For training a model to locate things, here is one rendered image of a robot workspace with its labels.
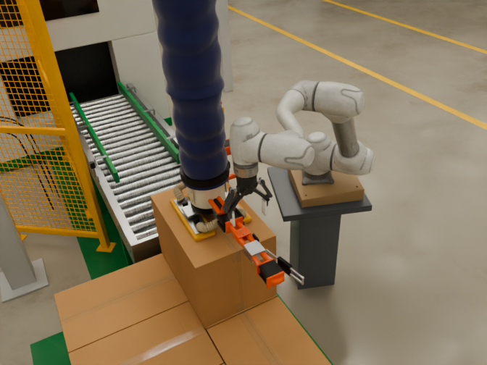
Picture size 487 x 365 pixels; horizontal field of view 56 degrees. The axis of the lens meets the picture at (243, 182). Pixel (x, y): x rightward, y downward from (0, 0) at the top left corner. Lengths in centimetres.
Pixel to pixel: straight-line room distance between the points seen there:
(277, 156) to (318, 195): 110
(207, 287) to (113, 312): 57
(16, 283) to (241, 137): 237
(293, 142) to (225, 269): 79
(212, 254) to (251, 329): 44
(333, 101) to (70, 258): 239
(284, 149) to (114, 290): 138
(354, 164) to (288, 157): 100
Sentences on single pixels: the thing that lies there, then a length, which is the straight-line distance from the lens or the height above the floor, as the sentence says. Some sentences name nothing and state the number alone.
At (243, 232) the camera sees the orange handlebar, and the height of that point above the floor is 109.
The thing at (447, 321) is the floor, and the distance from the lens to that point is 313.
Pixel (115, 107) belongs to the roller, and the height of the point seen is 53.
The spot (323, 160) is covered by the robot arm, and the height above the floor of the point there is 99.
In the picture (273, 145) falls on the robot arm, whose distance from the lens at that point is 148.
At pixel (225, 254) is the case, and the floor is 94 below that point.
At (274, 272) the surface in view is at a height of 110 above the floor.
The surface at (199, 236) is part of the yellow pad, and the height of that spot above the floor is 96.
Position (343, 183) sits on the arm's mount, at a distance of 262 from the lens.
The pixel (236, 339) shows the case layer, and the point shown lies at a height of 54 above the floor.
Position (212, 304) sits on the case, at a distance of 216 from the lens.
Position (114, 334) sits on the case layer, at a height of 54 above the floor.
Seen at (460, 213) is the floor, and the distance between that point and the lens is 396.
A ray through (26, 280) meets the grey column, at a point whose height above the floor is 5.
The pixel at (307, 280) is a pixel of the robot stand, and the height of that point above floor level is 8.
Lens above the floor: 233
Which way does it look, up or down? 35 degrees down
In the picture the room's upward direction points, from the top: 3 degrees counter-clockwise
